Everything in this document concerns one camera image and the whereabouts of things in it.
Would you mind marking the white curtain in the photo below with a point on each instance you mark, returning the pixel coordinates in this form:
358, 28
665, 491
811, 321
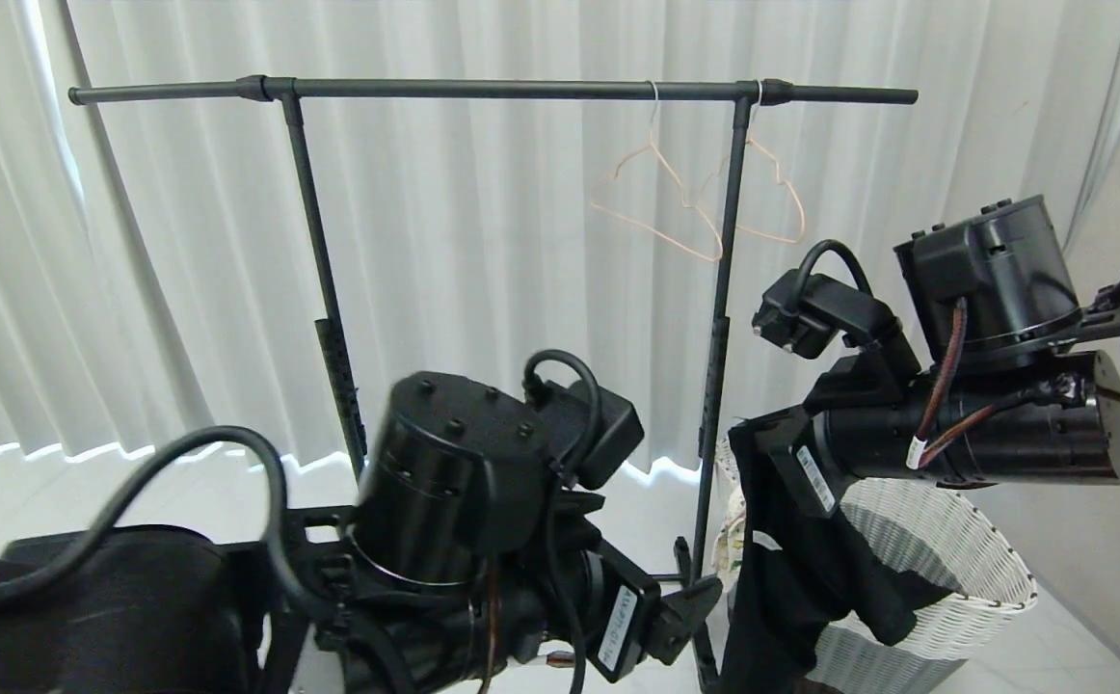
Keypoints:
473, 289

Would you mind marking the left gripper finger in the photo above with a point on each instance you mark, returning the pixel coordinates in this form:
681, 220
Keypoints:
685, 612

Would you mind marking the black garment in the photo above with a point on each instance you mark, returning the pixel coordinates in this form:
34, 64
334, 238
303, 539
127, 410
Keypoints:
791, 598

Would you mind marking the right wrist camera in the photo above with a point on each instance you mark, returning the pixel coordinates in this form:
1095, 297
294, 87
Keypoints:
811, 313

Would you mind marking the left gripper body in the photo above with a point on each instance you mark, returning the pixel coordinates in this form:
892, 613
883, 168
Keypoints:
541, 627

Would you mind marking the white laundry basket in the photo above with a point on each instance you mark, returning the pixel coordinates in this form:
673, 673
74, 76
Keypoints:
926, 540

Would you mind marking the black clothes rack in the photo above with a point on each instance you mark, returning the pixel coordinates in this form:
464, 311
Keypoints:
473, 90

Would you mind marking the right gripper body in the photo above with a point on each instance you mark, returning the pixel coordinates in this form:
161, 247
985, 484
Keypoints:
1032, 448

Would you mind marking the pink clothes hanger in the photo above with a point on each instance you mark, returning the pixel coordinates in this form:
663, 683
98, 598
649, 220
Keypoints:
656, 234
772, 237

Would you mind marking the cream printed garment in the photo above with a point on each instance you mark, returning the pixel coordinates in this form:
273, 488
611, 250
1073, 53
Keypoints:
729, 540

